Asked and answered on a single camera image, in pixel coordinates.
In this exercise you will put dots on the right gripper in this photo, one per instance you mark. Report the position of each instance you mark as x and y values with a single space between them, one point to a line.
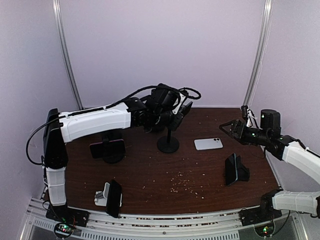
236 123

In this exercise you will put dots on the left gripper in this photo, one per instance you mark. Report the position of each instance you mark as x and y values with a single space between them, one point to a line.
174 124

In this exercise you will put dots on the dark blue-edged smartphone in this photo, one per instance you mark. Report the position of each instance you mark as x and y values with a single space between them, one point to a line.
185 109

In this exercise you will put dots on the black round-base tall stand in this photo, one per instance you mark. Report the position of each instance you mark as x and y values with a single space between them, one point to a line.
168 144

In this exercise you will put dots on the white smartphone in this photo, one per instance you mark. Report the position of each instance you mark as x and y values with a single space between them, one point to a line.
208 144

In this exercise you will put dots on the black phone teal edge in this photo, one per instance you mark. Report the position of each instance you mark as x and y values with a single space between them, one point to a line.
231 170

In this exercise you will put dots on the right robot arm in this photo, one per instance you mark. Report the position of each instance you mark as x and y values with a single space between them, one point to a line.
283 147

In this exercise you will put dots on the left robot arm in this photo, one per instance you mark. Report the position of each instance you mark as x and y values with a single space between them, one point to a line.
163 107

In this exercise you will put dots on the black folding wedge stand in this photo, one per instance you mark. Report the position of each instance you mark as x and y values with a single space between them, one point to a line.
243 173

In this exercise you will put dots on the black stand left centre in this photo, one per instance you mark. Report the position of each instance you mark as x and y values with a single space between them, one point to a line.
108 136

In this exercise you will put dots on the black phone pink edge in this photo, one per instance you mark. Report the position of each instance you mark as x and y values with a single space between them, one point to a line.
107 149

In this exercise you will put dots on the black phone front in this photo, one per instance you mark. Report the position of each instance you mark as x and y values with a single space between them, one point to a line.
114 199

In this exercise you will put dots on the white desktop phone stand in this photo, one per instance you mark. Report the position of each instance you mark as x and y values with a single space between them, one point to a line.
101 197

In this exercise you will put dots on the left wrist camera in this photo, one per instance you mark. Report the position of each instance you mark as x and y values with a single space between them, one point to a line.
181 97

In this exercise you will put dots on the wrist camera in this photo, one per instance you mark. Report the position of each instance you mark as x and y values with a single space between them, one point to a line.
181 97
249 117

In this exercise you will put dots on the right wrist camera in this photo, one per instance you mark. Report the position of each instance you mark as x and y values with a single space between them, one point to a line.
249 117

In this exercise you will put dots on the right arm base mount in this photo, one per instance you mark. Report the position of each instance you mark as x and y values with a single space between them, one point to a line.
263 216

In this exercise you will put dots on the front aluminium rail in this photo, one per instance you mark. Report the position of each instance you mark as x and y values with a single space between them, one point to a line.
220 225

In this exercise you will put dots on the right aluminium frame post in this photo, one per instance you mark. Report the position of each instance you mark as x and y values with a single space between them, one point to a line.
260 50

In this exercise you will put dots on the aluminium frame post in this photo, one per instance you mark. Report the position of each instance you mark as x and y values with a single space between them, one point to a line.
260 50
65 53

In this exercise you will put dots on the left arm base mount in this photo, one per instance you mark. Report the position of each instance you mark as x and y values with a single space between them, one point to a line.
67 220

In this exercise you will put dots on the left aluminium frame post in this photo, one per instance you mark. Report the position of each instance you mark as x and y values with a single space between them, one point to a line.
65 53

